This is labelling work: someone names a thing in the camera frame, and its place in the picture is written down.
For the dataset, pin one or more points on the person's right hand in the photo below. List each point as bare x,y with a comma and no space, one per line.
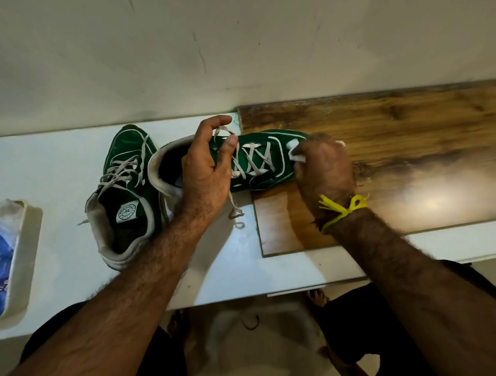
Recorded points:
325,174

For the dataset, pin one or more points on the person's left hand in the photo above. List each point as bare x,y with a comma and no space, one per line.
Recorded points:
203,182

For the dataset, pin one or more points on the white wet wipe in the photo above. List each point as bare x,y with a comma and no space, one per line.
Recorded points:
296,157

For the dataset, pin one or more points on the green sneaker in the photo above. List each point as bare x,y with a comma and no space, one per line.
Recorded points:
128,143
279,151

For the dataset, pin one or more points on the white shoelace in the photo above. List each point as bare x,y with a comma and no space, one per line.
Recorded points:
116,172
252,159

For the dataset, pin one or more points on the person's right forearm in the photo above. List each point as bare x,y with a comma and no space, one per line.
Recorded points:
418,294

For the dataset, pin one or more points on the person's left forearm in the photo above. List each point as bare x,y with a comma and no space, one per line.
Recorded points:
116,306

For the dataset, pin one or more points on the person's right foot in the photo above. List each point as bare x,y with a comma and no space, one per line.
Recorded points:
317,298

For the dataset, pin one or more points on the person's foot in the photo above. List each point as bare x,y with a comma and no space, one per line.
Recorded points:
317,298
178,325

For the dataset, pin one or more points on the person's left foot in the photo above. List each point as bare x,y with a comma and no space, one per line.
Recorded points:
178,325

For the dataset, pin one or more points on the blue wet wipe packet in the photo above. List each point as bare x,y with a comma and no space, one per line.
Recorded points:
5,251

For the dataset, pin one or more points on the yellow thread wristband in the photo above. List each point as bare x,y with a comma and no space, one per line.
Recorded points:
356,202

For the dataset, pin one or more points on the brown wooden board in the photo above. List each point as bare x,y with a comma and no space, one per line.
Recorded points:
407,147

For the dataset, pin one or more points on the black loop band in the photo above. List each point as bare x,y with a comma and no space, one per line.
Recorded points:
243,324

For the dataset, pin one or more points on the black shorts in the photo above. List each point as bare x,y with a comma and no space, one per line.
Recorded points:
356,333

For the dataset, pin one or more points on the beige plastic tray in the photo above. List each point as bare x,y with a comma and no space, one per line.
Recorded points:
29,263

